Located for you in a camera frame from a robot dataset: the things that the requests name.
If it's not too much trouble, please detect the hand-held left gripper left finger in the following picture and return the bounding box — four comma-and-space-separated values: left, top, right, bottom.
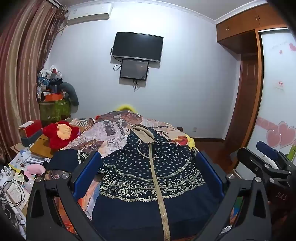
26, 151, 103, 241

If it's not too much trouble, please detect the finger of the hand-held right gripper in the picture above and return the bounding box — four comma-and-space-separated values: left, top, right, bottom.
236, 147, 292, 180
256, 140, 289, 169

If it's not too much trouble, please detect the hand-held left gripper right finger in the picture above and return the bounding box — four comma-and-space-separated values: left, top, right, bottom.
195, 151, 272, 241

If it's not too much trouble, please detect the navy patterned hooded jacket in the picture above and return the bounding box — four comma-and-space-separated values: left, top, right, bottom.
43, 124, 224, 241

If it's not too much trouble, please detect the pile of clothes and boxes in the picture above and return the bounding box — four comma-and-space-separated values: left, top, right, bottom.
36, 65, 70, 102

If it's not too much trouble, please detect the green bottle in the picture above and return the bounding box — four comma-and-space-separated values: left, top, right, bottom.
287, 145, 296, 163

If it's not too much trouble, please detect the red plush toy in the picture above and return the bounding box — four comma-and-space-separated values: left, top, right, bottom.
43, 120, 80, 150

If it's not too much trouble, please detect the white door with heart stickers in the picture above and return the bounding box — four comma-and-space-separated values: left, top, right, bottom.
238, 28, 296, 178

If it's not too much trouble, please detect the printed blanket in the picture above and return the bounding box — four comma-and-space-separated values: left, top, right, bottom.
44, 110, 201, 232

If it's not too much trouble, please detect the brown wooden board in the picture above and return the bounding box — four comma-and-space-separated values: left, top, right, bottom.
30, 134, 56, 159

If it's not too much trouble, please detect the pink toy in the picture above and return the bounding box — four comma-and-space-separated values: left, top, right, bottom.
24, 164, 46, 179

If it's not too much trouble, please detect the wooden door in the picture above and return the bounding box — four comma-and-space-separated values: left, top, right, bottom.
225, 54, 259, 149

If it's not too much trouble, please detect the dark grey box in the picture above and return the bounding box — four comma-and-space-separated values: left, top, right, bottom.
21, 130, 45, 148

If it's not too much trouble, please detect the green cardboard box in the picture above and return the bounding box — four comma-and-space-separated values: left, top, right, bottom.
38, 99, 71, 121

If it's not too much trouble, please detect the red box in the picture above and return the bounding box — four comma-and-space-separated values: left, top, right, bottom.
18, 120, 43, 138

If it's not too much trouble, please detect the yellow plush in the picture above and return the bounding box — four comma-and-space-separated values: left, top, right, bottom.
115, 104, 137, 113

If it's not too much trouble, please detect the pile of papers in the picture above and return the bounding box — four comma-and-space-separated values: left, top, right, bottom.
0, 144, 54, 233

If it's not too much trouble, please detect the orange box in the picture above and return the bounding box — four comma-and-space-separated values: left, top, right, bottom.
45, 93, 63, 102

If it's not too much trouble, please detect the small black monitor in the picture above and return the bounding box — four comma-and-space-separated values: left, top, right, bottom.
119, 59, 150, 81

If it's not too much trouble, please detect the striped red curtain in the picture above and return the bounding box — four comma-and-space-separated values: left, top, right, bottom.
0, 0, 68, 164

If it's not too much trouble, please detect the wooden wardrobe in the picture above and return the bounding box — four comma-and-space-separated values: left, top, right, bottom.
216, 3, 290, 151

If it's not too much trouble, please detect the white air conditioner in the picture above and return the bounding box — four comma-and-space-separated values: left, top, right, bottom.
66, 3, 114, 25

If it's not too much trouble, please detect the black wall television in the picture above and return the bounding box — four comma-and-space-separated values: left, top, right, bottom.
111, 32, 164, 63

